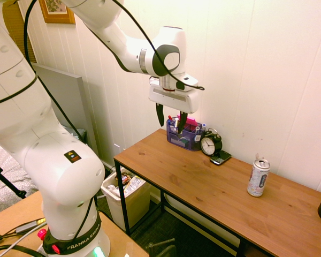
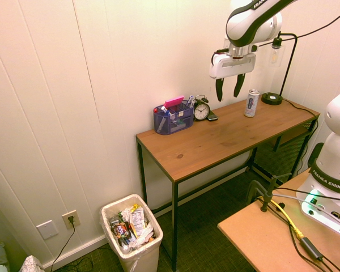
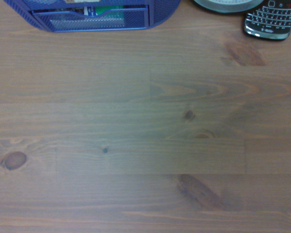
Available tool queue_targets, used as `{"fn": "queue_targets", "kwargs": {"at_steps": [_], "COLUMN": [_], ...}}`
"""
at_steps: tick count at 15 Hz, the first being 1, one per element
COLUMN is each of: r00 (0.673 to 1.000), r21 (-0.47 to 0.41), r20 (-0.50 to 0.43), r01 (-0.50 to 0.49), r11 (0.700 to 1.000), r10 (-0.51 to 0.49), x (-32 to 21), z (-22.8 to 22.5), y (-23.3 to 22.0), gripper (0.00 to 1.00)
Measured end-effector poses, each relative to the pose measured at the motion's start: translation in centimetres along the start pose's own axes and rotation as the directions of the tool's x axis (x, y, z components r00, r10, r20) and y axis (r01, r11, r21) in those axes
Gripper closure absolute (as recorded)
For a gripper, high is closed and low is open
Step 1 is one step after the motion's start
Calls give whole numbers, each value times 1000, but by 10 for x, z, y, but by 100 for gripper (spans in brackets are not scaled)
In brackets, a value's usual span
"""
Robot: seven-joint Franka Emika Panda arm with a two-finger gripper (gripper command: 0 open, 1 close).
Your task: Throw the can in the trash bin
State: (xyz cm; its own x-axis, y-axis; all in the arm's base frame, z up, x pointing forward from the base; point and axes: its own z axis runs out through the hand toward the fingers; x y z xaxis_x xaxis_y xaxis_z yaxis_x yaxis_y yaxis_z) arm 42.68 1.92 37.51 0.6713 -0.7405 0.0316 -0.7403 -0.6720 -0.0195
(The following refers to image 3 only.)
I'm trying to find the blue mesh desk organizer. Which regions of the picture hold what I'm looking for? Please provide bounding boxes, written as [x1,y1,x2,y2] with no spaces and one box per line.
[3,0,182,33]

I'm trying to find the green item in organizer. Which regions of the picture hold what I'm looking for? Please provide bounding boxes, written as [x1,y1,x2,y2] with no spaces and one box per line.
[83,5,125,27]

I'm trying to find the black keypad mobile phone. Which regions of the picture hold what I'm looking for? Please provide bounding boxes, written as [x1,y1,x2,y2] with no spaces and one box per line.
[243,0,291,41]

